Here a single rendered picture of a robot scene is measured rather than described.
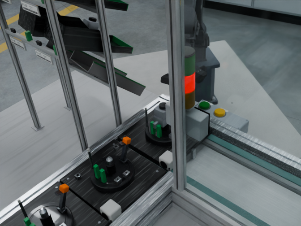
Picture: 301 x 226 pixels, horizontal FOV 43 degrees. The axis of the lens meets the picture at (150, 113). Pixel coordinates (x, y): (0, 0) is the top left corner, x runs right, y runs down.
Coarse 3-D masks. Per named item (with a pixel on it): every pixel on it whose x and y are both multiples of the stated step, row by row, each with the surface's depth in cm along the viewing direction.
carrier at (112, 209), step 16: (112, 144) 131; (96, 160) 126; (112, 160) 116; (128, 160) 122; (144, 160) 124; (64, 176) 121; (96, 176) 116; (112, 176) 117; (128, 176) 116; (144, 176) 119; (160, 176) 119; (80, 192) 116; (96, 192) 115; (112, 192) 115; (128, 192) 114; (144, 192) 115; (96, 208) 110; (112, 208) 108
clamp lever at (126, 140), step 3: (123, 138) 118; (126, 138) 118; (129, 138) 118; (123, 141) 118; (126, 141) 117; (129, 141) 118; (120, 144) 117; (123, 144) 117; (126, 144) 118; (123, 147) 119; (126, 147) 119; (123, 150) 119; (126, 150) 119; (123, 153) 120; (126, 153) 120; (123, 156) 120; (123, 159) 120
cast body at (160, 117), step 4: (160, 104) 126; (164, 104) 126; (156, 108) 126; (160, 108) 126; (164, 108) 125; (156, 112) 127; (160, 112) 125; (164, 112) 125; (156, 116) 128; (160, 116) 126; (164, 116) 125; (156, 120) 128; (160, 120) 126; (164, 120) 126; (156, 124) 127; (160, 124) 127; (164, 124) 127
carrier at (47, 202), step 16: (48, 192) 116; (32, 208) 112; (48, 208) 109; (80, 208) 111; (0, 224) 108; (16, 224) 108; (32, 224) 99; (48, 224) 104; (64, 224) 103; (80, 224) 107; (96, 224) 106
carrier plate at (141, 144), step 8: (152, 112) 143; (144, 120) 140; (136, 128) 137; (144, 128) 136; (120, 136) 134; (128, 136) 134; (136, 136) 133; (144, 136) 133; (136, 144) 130; (144, 144) 130; (152, 144) 130; (144, 152) 127; (152, 152) 127; (160, 152) 126; (152, 160) 126; (168, 168) 121
